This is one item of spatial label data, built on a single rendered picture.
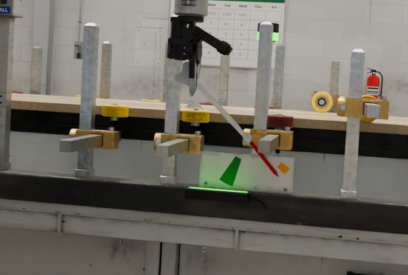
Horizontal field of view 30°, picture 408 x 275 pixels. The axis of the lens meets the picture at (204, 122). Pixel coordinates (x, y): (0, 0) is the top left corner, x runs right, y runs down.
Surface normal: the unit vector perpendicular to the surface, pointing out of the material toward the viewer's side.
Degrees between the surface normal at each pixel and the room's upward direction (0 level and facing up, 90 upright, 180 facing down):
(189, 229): 90
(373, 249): 90
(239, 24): 90
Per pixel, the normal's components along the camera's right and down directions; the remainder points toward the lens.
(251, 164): -0.18, 0.04
